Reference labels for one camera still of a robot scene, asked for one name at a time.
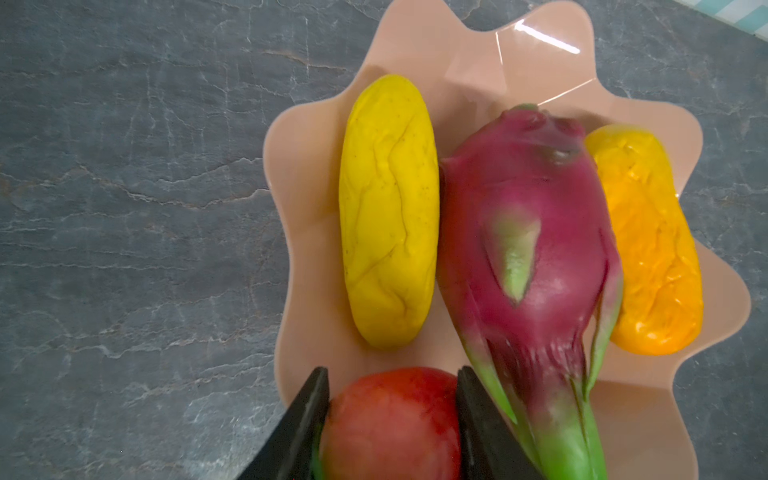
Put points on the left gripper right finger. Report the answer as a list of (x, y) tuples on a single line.
[(489, 450)]

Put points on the red fake strawberry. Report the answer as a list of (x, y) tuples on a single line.
[(398, 424)]

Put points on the orange yellow fake mango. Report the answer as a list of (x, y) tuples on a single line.
[(662, 309)]

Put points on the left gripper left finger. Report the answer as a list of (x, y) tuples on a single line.
[(292, 450)]

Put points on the pink fake dragon fruit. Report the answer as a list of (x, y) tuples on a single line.
[(529, 270)]

